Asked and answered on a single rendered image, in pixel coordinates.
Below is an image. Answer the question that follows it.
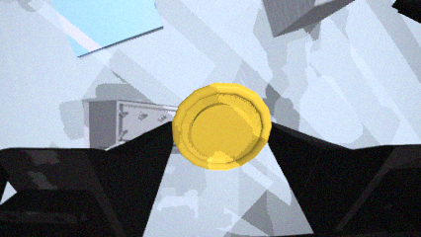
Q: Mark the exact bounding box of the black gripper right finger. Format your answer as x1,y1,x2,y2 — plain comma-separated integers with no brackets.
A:
268,121,421,233

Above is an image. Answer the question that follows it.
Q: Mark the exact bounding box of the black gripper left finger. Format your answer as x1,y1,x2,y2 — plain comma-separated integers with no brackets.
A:
0,121,174,237

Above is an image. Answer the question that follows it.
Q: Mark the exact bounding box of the light blue square mat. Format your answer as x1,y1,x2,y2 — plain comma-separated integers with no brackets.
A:
51,0,164,58

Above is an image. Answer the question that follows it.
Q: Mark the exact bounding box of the yellow plate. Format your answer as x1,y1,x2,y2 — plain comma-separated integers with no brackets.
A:
172,83,271,171

